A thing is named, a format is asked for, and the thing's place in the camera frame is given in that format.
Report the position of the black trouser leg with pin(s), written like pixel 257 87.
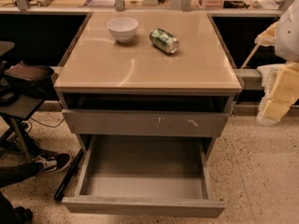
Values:
pixel 16 174

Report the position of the white curved cover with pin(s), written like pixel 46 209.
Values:
pixel 268 73

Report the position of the grey top drawer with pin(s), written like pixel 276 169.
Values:
pixel 150 123

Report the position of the dark brown bag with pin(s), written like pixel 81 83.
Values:
pixel 32 80

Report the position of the dark side table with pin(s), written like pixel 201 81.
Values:
pixel 15 108

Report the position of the black white sneaker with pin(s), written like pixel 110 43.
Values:
pixel 55 163

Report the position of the grey drawer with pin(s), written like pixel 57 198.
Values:
pixel 150 123
pixel 143 175

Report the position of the grey drawer cabinet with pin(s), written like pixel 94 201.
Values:
pixel 102 74

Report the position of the white bowl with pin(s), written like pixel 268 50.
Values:
pixel 123 29

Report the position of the black chair base leg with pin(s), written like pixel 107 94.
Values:
pixel 59 194

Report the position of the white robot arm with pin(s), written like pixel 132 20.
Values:
pixel 283 35

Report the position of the white stick tool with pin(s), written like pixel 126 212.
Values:
pixel 249 57

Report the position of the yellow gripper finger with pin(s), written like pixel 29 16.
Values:
pixel 272 110
pixel 286 86

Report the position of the green soda can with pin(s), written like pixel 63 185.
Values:
pixel 164 41

